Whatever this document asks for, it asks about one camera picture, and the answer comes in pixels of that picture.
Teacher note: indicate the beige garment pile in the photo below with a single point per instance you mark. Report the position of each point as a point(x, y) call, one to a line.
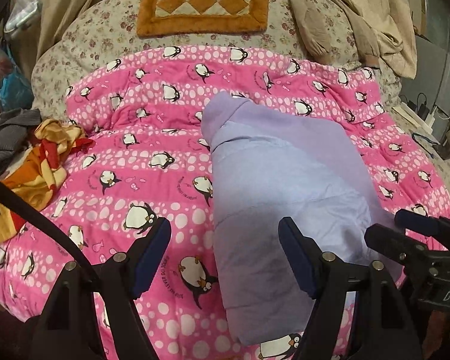
point(382, 30)

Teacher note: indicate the person's right hand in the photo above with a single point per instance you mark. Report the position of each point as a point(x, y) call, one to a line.
point(437, 340)

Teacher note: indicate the pink penguin quilt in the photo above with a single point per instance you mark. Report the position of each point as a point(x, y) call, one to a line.
point(150, 160)

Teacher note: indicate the floral beige bedspread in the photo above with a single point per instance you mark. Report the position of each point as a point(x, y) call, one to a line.
point(108, 30)

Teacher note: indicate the white power strip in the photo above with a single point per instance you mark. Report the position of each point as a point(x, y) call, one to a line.
point(405, 112)

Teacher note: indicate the clear plastic bag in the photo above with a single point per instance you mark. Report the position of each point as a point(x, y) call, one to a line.
point(22, 16)

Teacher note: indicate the lavender fleece jacket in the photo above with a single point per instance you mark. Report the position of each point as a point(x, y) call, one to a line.
point(268, 165)

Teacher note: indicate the grey striped garment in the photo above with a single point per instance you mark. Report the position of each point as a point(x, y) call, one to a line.
point(14, 128)

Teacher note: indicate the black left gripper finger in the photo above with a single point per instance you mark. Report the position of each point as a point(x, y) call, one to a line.
point(381, 325)
point(68, 327)

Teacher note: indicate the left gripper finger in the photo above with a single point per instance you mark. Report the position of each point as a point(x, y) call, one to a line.
point(438, 228)
point(400, 248)

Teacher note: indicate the orange yellow floral cloth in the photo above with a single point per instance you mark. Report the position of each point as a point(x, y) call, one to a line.
point(42, 173)

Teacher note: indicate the orange checkered cushion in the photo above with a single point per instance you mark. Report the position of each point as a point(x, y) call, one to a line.
point(175, 17)

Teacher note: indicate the blue plastic bag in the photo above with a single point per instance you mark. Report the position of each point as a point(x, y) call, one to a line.
point(15, 92)

